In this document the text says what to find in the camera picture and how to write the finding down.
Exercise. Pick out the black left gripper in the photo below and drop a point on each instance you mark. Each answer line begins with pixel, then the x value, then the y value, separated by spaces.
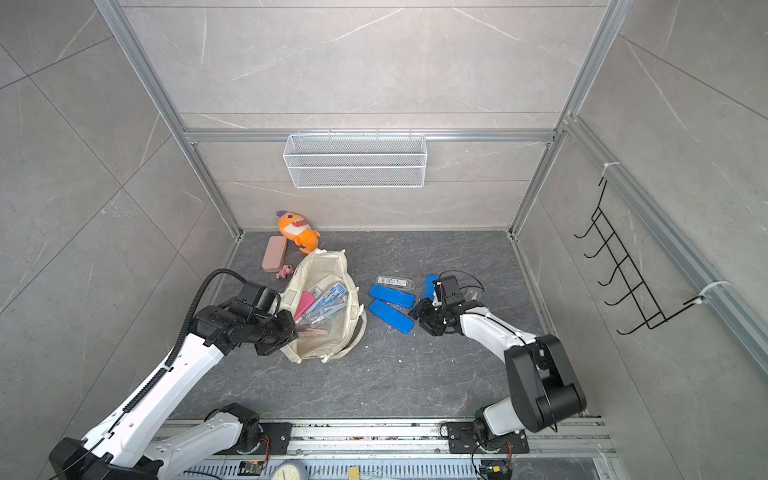
pixel 291 334

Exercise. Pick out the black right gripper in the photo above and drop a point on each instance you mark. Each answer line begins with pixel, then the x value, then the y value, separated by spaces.
pixel 423 308

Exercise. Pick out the clear labelled compass case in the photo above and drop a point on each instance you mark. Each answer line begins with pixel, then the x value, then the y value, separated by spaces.
pixel 395 282

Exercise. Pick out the beige canvas bag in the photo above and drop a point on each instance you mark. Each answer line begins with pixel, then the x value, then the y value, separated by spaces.
pixel 335 338

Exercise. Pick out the blue compass set case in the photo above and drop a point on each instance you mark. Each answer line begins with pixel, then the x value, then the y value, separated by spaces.
pixel 429 288

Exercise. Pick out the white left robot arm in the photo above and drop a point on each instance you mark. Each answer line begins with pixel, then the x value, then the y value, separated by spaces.
pixel 227 312

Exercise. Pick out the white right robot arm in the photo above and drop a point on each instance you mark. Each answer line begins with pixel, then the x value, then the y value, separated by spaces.
pixel 542 383

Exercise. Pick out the pink compass case in bag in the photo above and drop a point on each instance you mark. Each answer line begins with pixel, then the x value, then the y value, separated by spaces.
pixel 306 301

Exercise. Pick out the clear plastic case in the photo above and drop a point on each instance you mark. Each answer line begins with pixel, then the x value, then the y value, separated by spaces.
pixel 332 301

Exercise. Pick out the pink bear figurine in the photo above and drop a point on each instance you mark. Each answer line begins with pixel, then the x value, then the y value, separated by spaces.
pixel 284 272

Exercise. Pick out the pink rectangular case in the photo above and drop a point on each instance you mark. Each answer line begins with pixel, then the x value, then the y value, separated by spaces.
pixel 274 254

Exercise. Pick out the orange plush shark toy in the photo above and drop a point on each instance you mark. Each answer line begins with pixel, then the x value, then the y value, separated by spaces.
pixel 296 228

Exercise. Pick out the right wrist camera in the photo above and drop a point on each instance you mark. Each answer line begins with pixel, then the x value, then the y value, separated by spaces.
pixel 448 291

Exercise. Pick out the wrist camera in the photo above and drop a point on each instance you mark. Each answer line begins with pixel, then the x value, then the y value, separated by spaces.
pixel 448 291
pixel 254 299

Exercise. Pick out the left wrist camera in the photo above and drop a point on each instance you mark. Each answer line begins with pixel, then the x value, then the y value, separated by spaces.
pixel 254 299

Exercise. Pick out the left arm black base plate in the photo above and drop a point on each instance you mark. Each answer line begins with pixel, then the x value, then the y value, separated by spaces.
pixel 270 438

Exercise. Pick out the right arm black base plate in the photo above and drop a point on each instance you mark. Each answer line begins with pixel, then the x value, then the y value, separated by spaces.
pixel 465 437

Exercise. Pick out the white wire mesh basket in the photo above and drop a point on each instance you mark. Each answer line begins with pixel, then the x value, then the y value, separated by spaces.
pixel 362 160

